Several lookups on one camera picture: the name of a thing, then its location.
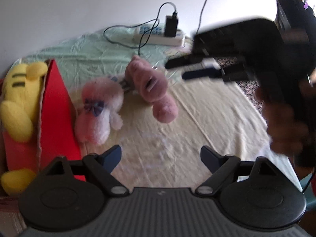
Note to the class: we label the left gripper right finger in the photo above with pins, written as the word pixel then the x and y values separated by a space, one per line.
pixel 222 169

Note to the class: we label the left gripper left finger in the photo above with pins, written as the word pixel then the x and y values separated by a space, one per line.
pixel 98 172

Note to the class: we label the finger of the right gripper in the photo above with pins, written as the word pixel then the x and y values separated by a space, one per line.
pixel 182 61
pixel 231 73

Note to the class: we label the pink white plush toy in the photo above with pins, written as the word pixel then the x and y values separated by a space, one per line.
pixel 102 100

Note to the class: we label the pink bear plush toy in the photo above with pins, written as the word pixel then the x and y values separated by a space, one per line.
pixel 152 85

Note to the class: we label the yellow tiger plush toy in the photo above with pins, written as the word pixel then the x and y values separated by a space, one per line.
pixel 20 111

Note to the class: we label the person's right hand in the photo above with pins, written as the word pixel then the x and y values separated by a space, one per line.
pixel 286 133

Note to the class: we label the black charger adapter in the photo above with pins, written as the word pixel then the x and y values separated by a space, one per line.
pixel 171 24

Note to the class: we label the red cardboard box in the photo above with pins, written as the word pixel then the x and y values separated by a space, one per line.
pixel 56 121

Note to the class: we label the white power strip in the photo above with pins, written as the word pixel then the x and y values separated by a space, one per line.
pixel 156 37

